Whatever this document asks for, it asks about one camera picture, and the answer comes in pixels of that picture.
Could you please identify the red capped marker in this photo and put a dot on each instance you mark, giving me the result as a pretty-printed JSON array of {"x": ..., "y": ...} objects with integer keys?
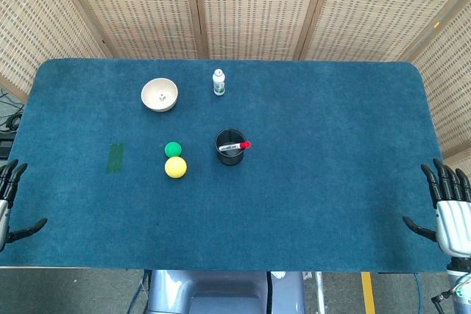
[{"x": 235, "y": 146}]

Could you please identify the green ball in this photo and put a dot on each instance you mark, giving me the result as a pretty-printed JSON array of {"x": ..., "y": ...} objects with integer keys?
[{"x": 173, "y": 149}]

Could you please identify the blue carpet table cover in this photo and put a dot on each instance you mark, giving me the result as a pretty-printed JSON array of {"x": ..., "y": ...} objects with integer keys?
[{"x": 279, "y": 189}]

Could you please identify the small white bottle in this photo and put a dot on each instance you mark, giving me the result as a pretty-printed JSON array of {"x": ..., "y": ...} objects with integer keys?
[{"x": 218, "y": 82}]

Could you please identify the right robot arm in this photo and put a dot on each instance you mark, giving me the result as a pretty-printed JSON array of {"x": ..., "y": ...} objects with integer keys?
[{"x": 460, "y": 284}]

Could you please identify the beige bowl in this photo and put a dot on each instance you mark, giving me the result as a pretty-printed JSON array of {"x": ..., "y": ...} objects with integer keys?
[{"x": 159, "y": 95}]

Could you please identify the yellow ball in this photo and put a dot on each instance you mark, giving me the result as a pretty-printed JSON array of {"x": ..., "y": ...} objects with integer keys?
[{"x": 175, "y": 167}]

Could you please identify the robot torso base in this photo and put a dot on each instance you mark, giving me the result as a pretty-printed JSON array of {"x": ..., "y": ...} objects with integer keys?
[{"x": 206, "y": 292}]

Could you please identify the green tape strip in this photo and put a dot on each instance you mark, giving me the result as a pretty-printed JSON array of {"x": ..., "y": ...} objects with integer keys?
[{"x": 115, "y": 158}]

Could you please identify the woven bamboo folding screen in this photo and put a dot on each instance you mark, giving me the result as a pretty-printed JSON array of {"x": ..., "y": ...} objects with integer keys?
[{"x": 257, "y": 9}]

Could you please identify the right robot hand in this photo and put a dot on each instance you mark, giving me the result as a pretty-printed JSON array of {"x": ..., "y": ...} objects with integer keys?
[{"x": 453, "y": 214}]

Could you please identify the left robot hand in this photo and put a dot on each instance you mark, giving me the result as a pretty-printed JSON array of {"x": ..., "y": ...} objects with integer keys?
[{"x": 5, "y": 185}]

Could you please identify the black mesh pen cup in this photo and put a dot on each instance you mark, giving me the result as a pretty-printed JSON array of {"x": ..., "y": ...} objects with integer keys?
[{"x": 229, "y": 152}]

